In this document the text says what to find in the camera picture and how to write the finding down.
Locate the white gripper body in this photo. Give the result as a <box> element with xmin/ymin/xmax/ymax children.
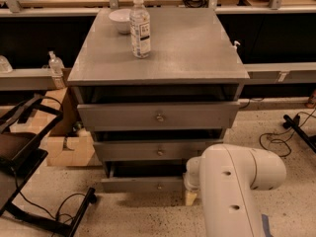
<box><xmin>184</xmin><ymin>157</ymin><xmax>200</xmax><ymax>192</ymax></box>

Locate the grey bottom drawer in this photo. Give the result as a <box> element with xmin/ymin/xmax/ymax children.
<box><xmin>101</xmin><ymin>177</ymin><xmax>183</xmax><ymax>193</ymax></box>

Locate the grey drawer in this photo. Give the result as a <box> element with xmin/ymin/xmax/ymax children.
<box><xmin>77</xmin><ymin>102</ymin><xmax>239</xmax><ymax>131</ymax></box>
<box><xmin>101</xmin><ymin>177</ymin><xmax>183</xmax><ymax>193</ymax></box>
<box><xmin>94</xmin><ymin>139</ymin><xmax>222</xmax><ymax>162</ymax></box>

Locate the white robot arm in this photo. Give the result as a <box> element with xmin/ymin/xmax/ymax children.
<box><xmin>184</xmin><ymin>144</ymin><xmax>286</xmax><ymax>237</ymax></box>

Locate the grey top drawer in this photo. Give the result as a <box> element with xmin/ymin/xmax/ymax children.
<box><xmin>77</xmin><ymin>102</ymin><xmax>239</xmax><ymax>131</ymax></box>

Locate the grey middle drawer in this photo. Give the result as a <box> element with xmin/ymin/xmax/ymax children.
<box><xmin>94</xmin><ymin>139</ymin><xmax>222</xmax><ymax>162</ymax></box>

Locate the grey drawer cabinet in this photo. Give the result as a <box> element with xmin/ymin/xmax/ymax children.
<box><xmin>66</xmin><ymin>7</ymin><xmax>250</xmax><ymax>183</ymax></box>

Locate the black stand leg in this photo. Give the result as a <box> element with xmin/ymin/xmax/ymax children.
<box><xmin>283</xmin><ymin>115</ymin><xmax>316</xmax><ymax>153</ymax></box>

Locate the cardboard box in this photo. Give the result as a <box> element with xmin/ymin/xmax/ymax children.
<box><xmin>31</xmin><ymin>68</ymin><xmax>103</xmax><ymax>168</ymax></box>

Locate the white pump dispenser top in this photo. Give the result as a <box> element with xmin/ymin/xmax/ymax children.
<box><xmin>233</xmin><ymin>40</ymin><xmax>241</xmax><ymax>51</ymax></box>

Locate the clear plastic water bottle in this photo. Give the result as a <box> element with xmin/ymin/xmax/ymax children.
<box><xmin>129</xmin><ymin>0</ymin><xmax>151</xmax><ymax>58</ymax></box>

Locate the white bowl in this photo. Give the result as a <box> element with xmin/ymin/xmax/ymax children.
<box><xmin>109</xmin><ymin>9</ymin><xmax>130</xmax><ymax>34</ymax></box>

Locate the clear sanitizer pump bottle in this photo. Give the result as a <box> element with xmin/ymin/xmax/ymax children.
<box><xmin>48</xmin><ymin>51</ymin><xmax>65</xmax><ymax>89</ymax></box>

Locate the black cart frame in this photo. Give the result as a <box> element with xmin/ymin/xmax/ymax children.
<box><xmin>0</xmin><ymin>94</ymin><xmax>97</xmax><ymax>237</ymax></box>

